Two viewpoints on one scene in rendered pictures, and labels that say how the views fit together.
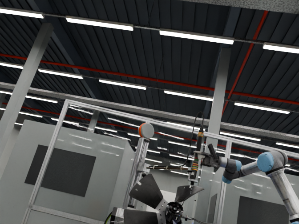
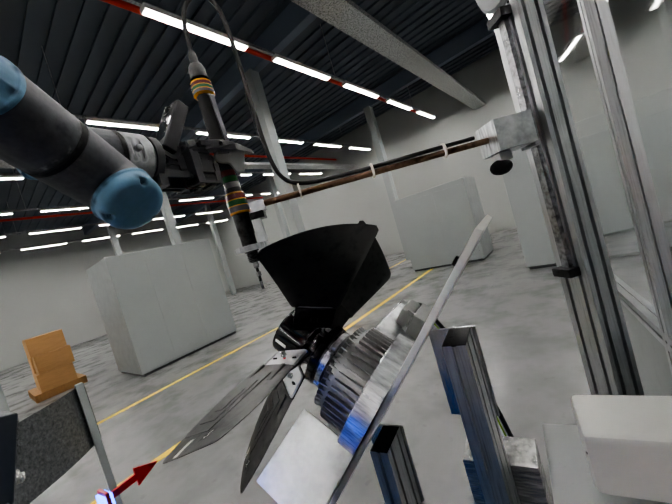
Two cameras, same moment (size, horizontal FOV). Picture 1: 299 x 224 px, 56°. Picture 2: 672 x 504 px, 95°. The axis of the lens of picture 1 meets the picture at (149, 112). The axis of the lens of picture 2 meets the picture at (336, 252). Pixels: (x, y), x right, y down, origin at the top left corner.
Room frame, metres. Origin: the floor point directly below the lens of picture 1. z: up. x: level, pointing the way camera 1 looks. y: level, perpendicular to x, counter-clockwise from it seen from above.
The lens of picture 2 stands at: (2.50, -0.90, 1.40)
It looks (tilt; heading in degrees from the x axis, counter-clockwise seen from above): 2 degrees down; 120
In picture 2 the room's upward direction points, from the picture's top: 16 degrees counter-clockwise
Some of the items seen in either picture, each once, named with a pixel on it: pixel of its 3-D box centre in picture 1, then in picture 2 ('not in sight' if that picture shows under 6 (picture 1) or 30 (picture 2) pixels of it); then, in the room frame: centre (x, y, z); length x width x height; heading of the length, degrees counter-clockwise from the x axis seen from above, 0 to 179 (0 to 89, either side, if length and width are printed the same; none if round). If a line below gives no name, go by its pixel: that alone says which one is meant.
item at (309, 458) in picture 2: not in sight; (309, 464); (2.05, -0.47, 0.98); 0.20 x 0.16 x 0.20; 179
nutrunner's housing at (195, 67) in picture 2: (197, 154); (223, 158); (2.03, -0.41, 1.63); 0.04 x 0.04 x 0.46
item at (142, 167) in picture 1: (143, 167); (508, 134); (2.55, -0.07, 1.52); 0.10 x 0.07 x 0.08; 34
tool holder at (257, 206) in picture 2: (192, 174); (249, 227); (2.03, -0.41, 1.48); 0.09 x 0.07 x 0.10; 34
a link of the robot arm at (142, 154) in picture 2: (222, 162); (133, 157); (2.03, -0.60, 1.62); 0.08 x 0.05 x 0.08; 179
